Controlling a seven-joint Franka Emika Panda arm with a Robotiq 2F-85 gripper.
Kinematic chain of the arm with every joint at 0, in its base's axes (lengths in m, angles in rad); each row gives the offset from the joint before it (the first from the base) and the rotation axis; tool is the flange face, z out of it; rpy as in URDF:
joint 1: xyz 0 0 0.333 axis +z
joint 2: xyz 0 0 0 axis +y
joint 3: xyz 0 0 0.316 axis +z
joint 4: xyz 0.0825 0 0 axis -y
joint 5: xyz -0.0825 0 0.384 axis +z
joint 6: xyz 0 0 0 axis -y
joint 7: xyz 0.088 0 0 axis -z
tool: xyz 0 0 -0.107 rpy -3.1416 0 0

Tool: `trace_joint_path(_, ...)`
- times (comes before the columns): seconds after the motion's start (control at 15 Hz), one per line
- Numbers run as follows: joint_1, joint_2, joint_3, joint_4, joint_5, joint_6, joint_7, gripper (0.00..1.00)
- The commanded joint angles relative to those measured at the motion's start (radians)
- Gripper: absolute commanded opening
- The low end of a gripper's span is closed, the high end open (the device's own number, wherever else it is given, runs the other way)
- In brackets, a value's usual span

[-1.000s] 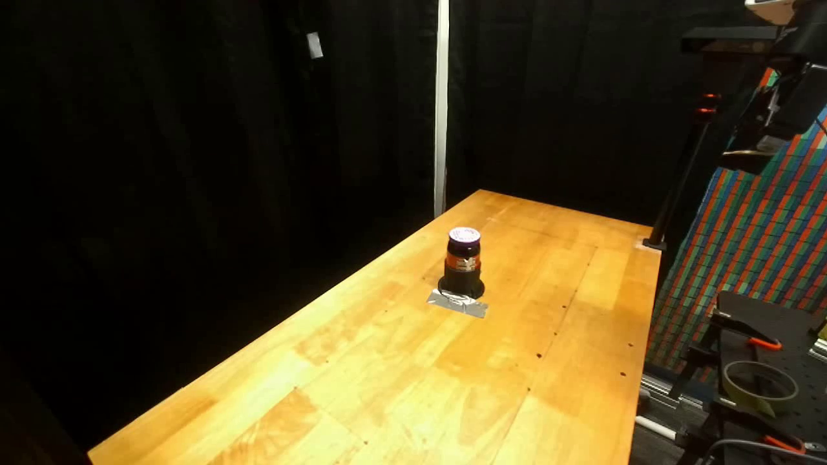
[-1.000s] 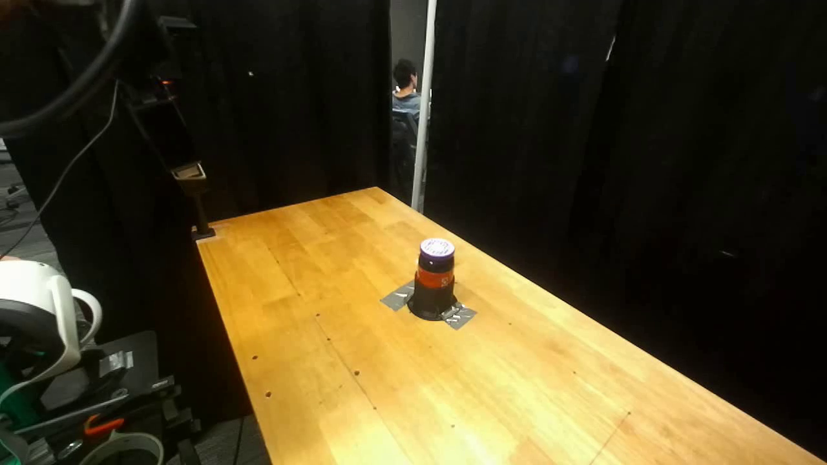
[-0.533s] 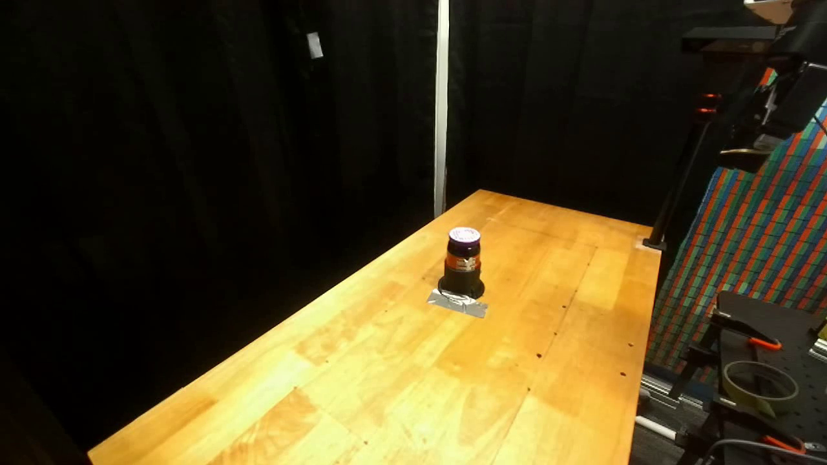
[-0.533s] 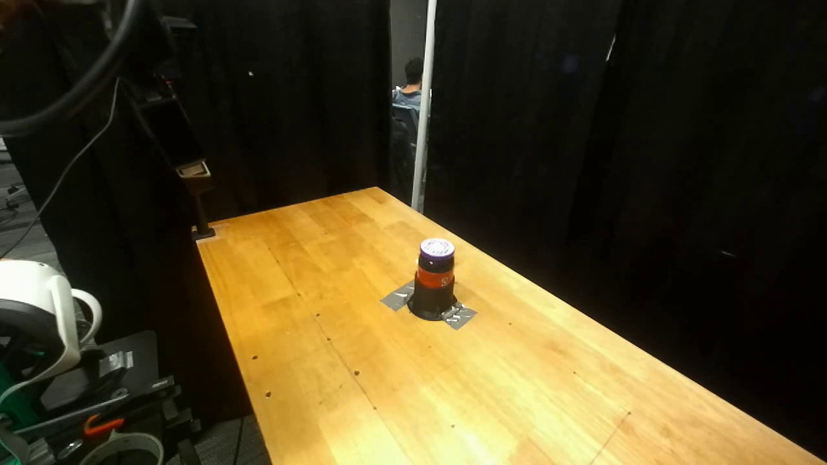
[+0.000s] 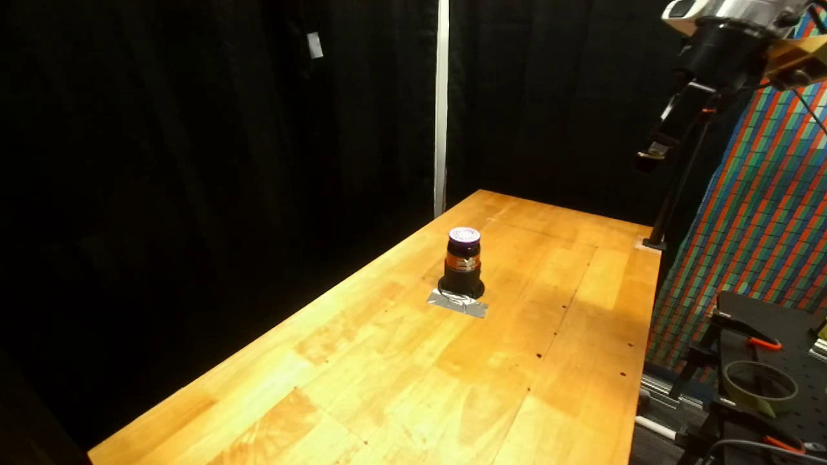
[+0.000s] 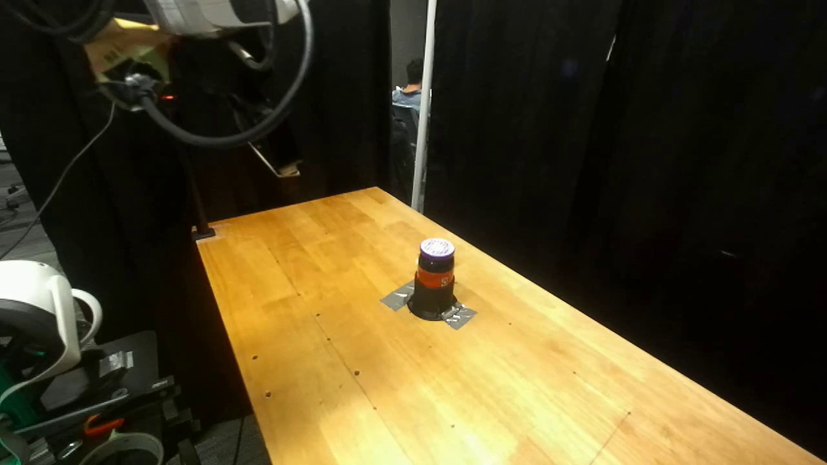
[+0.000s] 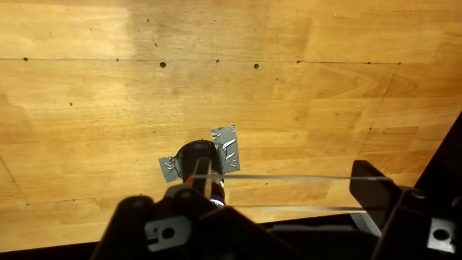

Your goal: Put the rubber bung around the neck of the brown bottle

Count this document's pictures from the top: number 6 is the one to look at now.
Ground black corner post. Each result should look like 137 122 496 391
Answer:
181 140 221 240

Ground grey ring holder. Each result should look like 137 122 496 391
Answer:
79 428 169 465

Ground orange handled clamp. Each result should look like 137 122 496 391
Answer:
81 410 129 441

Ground black mounting plate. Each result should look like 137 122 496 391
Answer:
35 329 169 418

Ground person in background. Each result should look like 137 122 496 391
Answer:
390 58 426 117

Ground white vertical pole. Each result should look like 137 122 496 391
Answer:
409 0 439 214

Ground grey square base plate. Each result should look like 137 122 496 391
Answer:
380 281 479 334

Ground yellow wrist camera mount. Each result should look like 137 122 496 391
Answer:
83 19 176 87

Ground thin grey cable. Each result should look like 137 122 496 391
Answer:
0 102 123 260

